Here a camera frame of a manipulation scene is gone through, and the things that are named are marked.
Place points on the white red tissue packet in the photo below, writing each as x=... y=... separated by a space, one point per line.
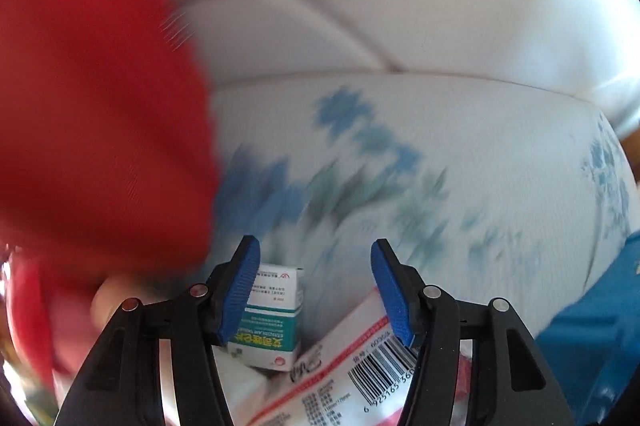
x=340 y=371

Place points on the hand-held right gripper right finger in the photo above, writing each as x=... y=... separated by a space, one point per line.
x=392 y=291

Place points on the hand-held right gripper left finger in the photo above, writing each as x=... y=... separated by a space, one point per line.
x=242 y=291

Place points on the blue plastic crate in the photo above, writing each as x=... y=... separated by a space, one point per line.
x=600 y=331

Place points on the white padded headboard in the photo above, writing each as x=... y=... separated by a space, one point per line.
x=500 y=5

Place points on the red bear suitcase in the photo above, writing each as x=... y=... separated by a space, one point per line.
x=100 y=105

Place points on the teal white medicine box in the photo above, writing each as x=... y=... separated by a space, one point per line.
x=275 y=331

